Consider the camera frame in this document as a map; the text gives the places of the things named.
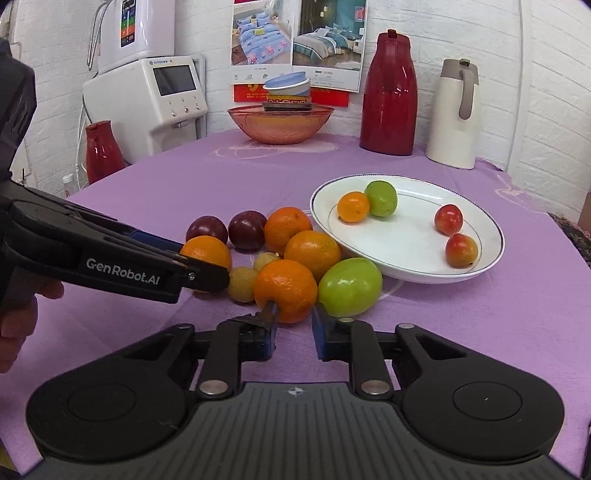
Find orange mandarin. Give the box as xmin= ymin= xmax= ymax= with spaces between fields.
xmin=264 ymin=207 xmax=311 ymax=256
xmin=253 ymin=259 xmax=318 ymax=324
xmin=180 ymin=235 xmax=232 ymax=271
xmin=283 ymin=230 xmax=342 ymax=281

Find small orange kumquat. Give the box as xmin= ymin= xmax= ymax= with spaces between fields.
xmin=337 ymin=191 xmax=370 ymax=223

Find yellow red plum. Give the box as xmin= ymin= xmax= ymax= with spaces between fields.
xmin=445 ymin=233 xmax=479 ymax=268

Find person's left hand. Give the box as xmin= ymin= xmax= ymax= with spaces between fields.
xmin=0 ymin=280 xmax=64 ymax=374

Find tan longan front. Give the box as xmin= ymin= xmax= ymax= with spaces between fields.
xmin=228 ymin=267 xmax=259 ymax=304

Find tan longan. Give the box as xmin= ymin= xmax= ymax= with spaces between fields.
xmin=228 ymin=267 xmax=259 ymax=304
xmin=252 ymin=252 xmax=280 ymax=272

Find large green fruit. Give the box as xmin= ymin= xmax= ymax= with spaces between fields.
xmin=318 ymin=258 xmax=383 ymax=317

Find dark red plum left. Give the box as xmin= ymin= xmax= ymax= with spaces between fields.
xmin=185 ymin=215 xmax=228 ymax=244

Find dark red plum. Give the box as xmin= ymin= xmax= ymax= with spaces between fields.
xmin=185 ymin=215 xmax=228 ymax=244
xmin=228 ymin=210 xmax=267 ymax=252

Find tan longan back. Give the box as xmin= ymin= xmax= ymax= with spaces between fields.
xmin=252 ymin=252 xmax=280 ymax=272

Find dark red plum right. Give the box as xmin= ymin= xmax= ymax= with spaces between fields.
xmin=228 ymin=210 xmax=267 ymax=252

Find red vase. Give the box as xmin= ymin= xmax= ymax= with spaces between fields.
xmin=85 ymin=120 xmax=125 ymax=184

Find white porcelain plate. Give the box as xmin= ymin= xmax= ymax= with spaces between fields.
xmin=310 ymin=174 xmax=506 ymax=285

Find small green fruit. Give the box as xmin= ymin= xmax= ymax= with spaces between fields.
xmin=365 ymin=180 xmax=398 ymax=218

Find small red fruit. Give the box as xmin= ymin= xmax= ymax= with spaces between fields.
xmin=434 ymin=204 xmax=464 ymax=236

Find orange glass bowl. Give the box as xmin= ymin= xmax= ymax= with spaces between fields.
xmin=228 ymin=105 xmax=334 ymax=145

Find white water dispenser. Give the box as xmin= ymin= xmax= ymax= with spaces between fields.
xmin=82 ymin=56 xmax=208 ymax=164

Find stacked bowls with blue lid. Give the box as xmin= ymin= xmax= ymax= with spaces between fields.
xmin=263 ymin=72 xmax=311 ymax=111

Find red thermos jug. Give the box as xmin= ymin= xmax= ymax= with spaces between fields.
xmin=360 ymin=29 xmax=418 ymax=156

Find white water purifier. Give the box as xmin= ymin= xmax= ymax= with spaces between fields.
xmin=97 ymin=0 xmax=175 ymax=75

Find white thermos jug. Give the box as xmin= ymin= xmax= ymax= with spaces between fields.
xmin=426 ymin=59 xmax=482 ymax=170

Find patterned brown cloth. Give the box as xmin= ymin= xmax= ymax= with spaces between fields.
xmin=549 ymin=213 xmax=591 ymax=267

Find cardboard boxes right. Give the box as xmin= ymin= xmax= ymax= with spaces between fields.
xmin=577 ymin=191 xmax=591 ymax=233

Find bedding wall calendar poster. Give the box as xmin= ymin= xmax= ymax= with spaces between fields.
xmin=230 ymin=0 xmax=368 ymax=108

